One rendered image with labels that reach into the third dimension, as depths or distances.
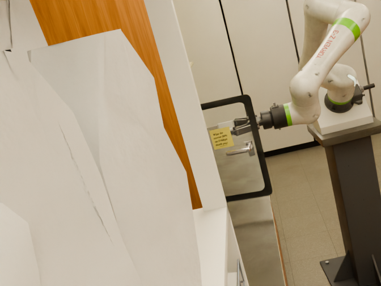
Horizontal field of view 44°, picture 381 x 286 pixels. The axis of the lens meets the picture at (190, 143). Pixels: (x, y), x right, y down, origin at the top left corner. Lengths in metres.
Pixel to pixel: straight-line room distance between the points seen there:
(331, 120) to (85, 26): 1.38
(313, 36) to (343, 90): 0.32
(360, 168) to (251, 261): 1.22
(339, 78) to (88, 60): 1.93
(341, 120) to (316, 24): 0.59
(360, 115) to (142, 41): 1.32
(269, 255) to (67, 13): 1.03
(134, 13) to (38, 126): 1.26
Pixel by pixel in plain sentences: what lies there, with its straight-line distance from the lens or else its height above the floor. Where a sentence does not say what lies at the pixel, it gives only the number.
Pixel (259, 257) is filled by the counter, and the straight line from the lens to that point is 1.54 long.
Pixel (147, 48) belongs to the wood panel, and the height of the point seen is 1.64.
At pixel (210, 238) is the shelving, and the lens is 0.81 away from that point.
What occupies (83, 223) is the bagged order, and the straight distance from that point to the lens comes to 0.42.
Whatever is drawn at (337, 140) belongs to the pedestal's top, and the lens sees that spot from 2.46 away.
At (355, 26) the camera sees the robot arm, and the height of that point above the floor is 1.49.
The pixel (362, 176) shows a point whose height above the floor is 0.67.
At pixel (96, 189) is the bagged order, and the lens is 0.43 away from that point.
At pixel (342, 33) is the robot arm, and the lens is 1.98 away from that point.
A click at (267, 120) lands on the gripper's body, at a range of 1.89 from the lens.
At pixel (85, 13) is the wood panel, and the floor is 1.80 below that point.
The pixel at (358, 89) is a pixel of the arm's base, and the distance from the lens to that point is 2.56.
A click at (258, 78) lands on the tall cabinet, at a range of 4.87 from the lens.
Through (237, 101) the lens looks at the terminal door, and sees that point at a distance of 1.70.
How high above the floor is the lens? 1.73
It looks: 16 degrees down
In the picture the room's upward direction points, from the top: 16 degrees counter-clockwise
